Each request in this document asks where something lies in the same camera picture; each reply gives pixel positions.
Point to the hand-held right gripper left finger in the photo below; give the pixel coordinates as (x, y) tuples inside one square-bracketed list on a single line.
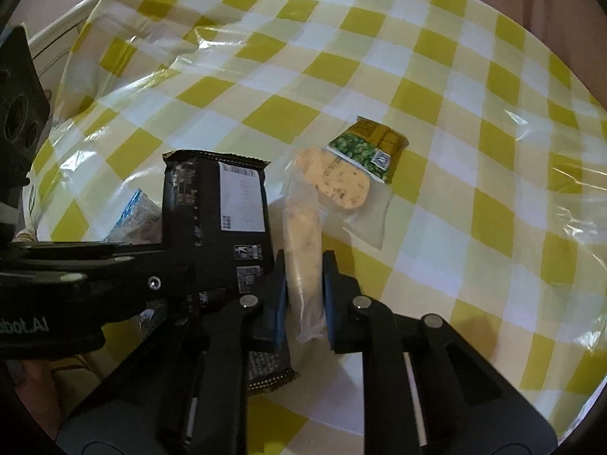
[(280, 303)]

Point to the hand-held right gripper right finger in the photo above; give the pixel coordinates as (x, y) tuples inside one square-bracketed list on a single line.
[(330, 303)]

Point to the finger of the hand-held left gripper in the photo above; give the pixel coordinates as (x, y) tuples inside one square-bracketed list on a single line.
[(95, 252), (118, 286)]

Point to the long cream bread packet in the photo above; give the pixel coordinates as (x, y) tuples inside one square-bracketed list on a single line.
[(303, 246)]

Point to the black snack packet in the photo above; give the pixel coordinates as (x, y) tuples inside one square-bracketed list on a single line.
[(199, 208)]

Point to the blue clear snack packet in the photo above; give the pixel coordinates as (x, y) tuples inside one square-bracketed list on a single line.
[(137, 218)]

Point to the yellow checked tablecloth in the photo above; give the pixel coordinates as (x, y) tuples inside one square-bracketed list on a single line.
[(427, 246)]

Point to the clear round cracker packet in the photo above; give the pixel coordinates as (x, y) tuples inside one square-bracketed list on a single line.
[(336, 180)]

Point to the green pea snack packet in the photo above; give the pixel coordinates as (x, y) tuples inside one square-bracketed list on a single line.
[(365, 147)]

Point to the white furniture frame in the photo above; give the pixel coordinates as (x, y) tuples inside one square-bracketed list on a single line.
[(52, 33)]

